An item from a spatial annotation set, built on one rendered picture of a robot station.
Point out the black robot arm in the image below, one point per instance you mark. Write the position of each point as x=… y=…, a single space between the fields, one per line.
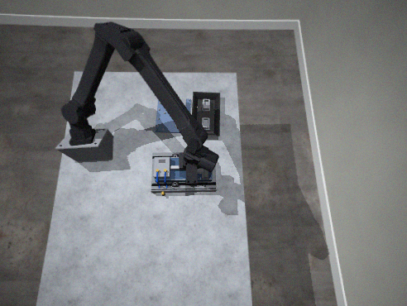
x=132 y=47

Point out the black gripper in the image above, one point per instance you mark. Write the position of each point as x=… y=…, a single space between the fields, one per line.
x=181 y=155

